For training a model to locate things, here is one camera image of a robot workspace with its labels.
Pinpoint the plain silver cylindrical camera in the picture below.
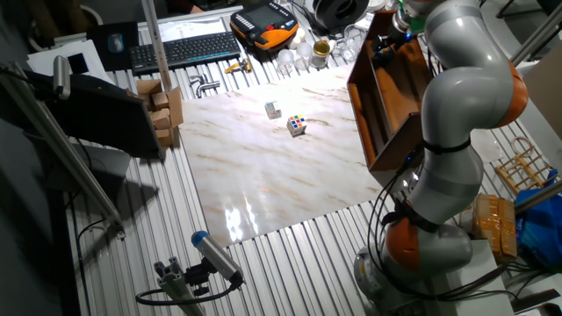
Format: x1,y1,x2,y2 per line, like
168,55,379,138
52,54,72,101

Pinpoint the white Rubik's cube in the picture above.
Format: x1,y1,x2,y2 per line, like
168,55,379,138
285,114,308,137

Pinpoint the light wooden rack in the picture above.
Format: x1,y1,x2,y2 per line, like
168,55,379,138
494,136,558,195

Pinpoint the white paper sheet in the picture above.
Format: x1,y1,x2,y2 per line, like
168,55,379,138
157,17,234,43
25,39,115,85

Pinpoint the marble pattern table sheet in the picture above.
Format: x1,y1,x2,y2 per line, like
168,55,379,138
177,64,505,248

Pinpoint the glass jar with gold lid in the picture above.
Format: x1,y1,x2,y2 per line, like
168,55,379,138
310,39,331,69

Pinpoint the brass valve with yellow handle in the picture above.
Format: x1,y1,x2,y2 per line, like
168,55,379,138
224,58,253,75

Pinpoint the brown cardboard panel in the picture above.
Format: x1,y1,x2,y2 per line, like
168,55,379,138
522,43,562,141

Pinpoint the short aluminium profile stub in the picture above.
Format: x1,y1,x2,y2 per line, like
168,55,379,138
153,256,207,316

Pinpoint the black tilted flat panel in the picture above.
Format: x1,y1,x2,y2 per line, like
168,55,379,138
0,65,166,161

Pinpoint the aluminium profile post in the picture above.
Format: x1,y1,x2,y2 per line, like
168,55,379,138
140,0,173,93

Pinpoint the small black square card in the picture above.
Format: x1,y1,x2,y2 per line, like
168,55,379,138
68,53,90,75

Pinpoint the chrome faucet fitting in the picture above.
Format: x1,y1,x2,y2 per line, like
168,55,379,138
188,74,222,99

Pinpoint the black filament spool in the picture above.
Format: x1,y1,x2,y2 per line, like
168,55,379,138
312,0,371,32

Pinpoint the open cardboard box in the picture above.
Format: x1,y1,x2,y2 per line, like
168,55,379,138
126,78,185,148

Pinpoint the black camera clamp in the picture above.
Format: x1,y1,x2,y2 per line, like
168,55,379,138
184,258,216,298

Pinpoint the small brown cardboard block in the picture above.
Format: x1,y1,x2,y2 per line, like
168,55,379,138
155,128,175,148
151,91,170,111
151,109,173,131

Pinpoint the dark brown wooden shelf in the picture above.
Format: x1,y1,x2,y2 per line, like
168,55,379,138
346,9,444,175

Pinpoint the clear glass mug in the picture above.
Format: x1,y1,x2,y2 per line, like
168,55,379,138
340,24,369,63

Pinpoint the blue plastic bag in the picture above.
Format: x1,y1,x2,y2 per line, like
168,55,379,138
514,169,562,271

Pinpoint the clear plastic cup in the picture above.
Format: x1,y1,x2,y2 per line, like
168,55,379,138
276,48,295,75
295,42,313,71

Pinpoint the black computer keyboard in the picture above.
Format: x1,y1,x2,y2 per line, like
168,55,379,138
128,31,242,75

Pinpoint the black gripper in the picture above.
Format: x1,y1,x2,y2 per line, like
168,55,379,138
371,26,417,68

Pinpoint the brown taped package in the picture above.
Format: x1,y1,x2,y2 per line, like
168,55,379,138
458,192,519,263

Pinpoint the black office chair base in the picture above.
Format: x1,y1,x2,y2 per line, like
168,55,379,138
495,0,562,21

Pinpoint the black mouse pad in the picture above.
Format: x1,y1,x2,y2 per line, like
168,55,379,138
86,20,141,72

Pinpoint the silver camera with blue cap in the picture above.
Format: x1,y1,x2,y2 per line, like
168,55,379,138
191,230,245,286

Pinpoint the grey computer mouse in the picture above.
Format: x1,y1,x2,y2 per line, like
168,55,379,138
107,32,126,54

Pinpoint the black camera cable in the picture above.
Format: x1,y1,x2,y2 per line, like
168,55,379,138
134,280,243,307

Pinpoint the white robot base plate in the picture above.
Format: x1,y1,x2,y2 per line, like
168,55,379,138
432,239,517,316

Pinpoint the long aluminium profile beam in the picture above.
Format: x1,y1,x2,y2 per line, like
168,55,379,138
509,2,562,68
0,61,126,241
513,179,562,217

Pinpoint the orange and black teach pendant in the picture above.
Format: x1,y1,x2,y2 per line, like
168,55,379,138
229,1,299,52

